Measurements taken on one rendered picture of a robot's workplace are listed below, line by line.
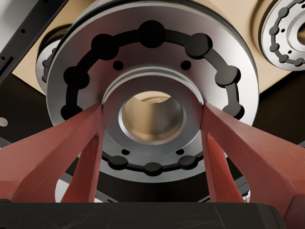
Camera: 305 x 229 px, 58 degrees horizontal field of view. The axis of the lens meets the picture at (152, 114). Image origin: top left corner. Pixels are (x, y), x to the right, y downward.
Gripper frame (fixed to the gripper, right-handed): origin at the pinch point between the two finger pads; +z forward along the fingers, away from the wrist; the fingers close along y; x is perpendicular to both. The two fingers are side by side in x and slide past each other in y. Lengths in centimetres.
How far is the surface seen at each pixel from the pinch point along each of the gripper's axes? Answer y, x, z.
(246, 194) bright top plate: -16.2, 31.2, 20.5
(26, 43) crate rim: 10.5, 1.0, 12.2
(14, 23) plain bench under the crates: 22.3, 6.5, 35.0
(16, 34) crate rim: 11.0, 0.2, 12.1
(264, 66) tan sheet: -14.6, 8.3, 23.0
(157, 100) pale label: -0.7, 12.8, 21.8
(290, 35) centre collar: -14.8, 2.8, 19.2
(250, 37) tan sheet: -11.9, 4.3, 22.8
